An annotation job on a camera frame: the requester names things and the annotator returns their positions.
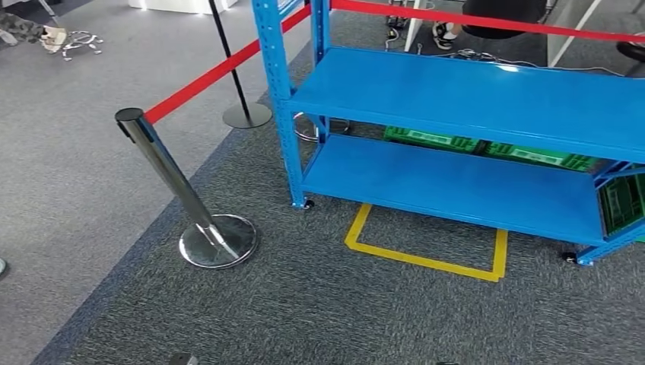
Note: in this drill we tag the blue metal shelf rack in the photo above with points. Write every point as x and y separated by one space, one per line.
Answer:
453 95

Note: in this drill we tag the chrome round stanchion base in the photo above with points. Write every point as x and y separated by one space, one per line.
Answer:
336 126

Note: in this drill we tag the black barrier stanchion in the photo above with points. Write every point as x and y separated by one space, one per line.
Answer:
247 117

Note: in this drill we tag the folded green plastic crate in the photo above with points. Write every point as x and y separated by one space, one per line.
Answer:
433 138
544 157

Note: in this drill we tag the chrome barrier stanchion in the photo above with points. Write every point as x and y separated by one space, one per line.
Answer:
166 166

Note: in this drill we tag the white desk panel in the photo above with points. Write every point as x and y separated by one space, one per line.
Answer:
559 48
414 35

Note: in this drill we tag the black power strip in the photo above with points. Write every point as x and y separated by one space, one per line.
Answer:
397 22

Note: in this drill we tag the seated person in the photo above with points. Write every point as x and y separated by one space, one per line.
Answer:
504 7

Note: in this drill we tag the chrome stool base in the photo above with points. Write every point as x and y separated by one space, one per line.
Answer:
80 39

